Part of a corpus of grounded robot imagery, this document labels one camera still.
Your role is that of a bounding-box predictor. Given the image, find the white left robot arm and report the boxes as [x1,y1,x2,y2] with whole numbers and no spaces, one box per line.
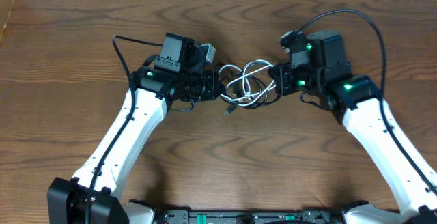
[47,33,225,223]

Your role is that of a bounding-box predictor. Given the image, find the black usb cable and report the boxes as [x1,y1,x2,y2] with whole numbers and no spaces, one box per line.
[218,65,284,115]

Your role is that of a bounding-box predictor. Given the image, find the cardboard box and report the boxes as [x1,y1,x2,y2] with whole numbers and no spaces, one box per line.
[0,0,14,40]

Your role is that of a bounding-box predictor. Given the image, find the white usb cable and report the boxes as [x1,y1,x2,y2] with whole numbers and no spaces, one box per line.
[218,59,277,107]

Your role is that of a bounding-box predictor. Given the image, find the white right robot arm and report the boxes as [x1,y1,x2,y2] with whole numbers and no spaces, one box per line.
[268,30,436,223]

